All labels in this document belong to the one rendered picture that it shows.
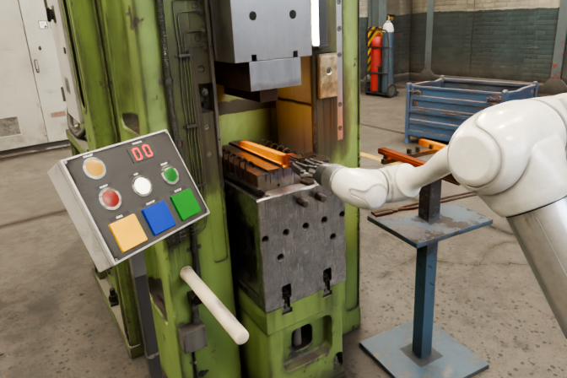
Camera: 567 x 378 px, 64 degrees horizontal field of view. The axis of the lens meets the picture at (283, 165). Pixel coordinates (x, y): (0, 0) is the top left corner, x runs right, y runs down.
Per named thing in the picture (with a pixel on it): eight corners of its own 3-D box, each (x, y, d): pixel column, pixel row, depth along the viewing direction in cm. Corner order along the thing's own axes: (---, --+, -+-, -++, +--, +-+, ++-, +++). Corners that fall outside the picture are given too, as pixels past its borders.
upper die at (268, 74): (301, 84, 159) (300, 56, 156) (251, 91, 149) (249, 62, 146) (245, 76, 193) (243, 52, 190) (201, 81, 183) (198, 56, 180)
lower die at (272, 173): (305, 180, 170) (304, 159, 167) (257, 193, 160) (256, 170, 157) (251, 156, 204) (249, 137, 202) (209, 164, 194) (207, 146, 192)
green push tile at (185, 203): (202, 211, 131) (190, 188, 131) (183, 220, 126) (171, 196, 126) (198, 213, 132) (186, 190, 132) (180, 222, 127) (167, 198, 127)
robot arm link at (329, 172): (353, 192, 142) (342, 186, 146) (354, 164, 139) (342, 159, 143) (331, 199, 137) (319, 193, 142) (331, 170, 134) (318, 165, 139)
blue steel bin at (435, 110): (533, 145, 515) (541, 81, 493) (500, 162, 467) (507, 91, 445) (437, 130, 603) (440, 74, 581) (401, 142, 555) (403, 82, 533)
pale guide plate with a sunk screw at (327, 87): (338, 95, 184) (337, 52, 179) (320, 99, 180) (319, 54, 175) (335, 95, 186) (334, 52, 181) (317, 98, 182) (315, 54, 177)
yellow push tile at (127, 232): (148, 239, 115) (134, 212, 115) (124, 252, 110) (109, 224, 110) (144, 241, 116) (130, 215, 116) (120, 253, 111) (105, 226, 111)
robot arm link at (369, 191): (326, 200, 136) (359, 197, 143) (362, 218, 124) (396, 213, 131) (332, 164, 134) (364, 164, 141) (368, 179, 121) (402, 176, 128)
